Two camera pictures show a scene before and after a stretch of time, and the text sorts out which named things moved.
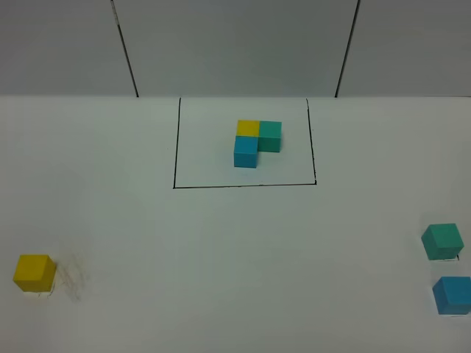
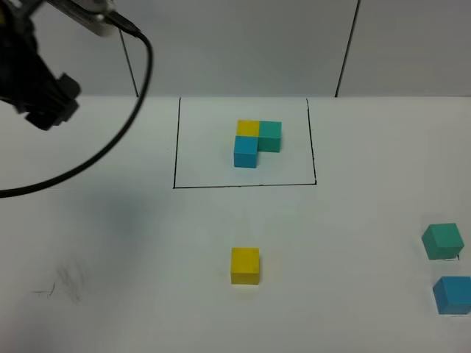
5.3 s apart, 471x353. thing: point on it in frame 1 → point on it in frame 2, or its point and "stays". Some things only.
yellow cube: [34, 273] → [244, 265]
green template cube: [270, 136] stays
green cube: [441, 241] stays
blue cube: [452, 295] stays
